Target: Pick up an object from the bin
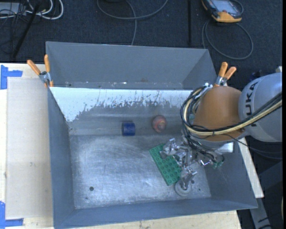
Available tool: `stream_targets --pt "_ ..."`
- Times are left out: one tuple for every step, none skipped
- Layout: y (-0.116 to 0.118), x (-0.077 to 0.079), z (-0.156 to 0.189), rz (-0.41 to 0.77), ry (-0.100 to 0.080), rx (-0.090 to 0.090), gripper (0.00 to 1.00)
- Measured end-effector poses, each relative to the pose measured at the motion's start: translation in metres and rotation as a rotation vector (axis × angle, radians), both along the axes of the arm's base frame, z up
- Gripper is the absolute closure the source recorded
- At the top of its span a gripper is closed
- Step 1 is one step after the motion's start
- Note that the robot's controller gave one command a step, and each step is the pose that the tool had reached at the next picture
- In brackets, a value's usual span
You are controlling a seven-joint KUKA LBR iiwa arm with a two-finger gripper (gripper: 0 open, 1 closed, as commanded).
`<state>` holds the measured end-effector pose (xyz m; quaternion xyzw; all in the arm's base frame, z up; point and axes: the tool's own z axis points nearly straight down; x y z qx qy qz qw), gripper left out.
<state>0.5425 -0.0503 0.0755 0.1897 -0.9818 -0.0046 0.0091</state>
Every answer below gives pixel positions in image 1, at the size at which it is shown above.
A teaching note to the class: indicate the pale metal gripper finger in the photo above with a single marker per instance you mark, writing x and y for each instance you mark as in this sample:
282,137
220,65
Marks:
169,148
187,175

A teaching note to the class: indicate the pale grey round disc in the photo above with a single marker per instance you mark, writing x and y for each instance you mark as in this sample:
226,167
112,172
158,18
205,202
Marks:
181,191

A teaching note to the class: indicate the dark green flat block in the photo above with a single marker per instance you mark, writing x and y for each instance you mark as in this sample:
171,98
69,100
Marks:
168,167

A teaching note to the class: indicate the red-brown round toy fruit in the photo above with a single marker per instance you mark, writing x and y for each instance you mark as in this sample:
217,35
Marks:
159,123

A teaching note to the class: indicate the blue cylinder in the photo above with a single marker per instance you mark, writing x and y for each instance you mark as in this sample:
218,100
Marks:
128,128

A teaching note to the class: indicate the grey metal bin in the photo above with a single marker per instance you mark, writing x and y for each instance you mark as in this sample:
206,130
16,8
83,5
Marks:
124,166

